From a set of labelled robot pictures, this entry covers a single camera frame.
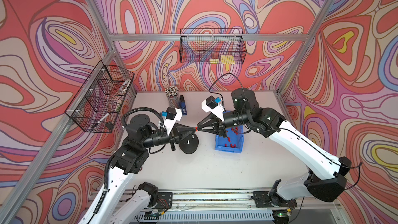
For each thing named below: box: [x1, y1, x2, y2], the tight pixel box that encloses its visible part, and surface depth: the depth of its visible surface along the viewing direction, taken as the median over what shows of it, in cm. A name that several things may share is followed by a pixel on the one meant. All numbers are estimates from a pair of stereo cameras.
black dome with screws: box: [178, 133, 199, 154], surface depth 88 cm
